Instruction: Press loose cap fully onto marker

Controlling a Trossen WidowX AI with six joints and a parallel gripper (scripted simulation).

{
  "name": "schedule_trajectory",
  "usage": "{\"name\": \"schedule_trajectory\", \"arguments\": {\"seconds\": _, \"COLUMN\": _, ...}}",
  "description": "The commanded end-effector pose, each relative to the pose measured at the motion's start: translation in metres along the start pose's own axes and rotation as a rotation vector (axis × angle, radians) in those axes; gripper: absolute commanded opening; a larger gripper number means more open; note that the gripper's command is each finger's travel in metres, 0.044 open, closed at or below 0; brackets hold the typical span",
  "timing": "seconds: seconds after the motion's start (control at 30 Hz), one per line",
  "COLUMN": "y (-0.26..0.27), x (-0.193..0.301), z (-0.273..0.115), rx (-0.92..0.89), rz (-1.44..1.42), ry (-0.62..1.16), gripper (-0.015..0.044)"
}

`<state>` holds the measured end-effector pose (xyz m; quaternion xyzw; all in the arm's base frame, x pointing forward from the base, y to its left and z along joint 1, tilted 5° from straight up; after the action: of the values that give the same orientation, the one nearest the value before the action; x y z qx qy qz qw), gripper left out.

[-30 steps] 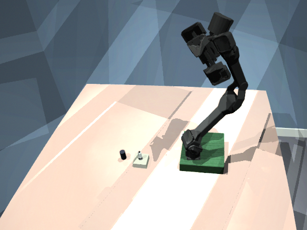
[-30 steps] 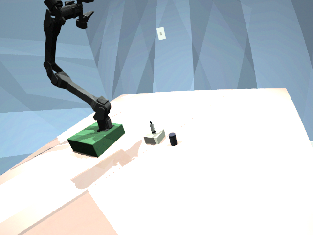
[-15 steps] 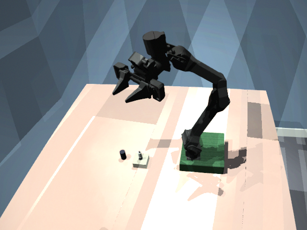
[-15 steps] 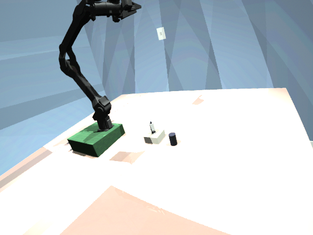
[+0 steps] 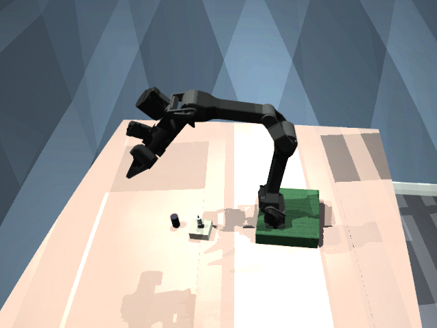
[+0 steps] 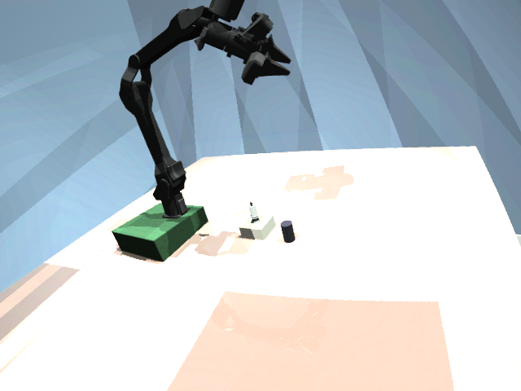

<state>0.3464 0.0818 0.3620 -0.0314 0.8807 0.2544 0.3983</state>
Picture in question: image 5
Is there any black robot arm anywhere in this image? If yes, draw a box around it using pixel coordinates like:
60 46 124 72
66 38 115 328
126 86 298 228

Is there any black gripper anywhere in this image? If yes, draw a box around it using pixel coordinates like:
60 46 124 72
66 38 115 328
126 123 175 179

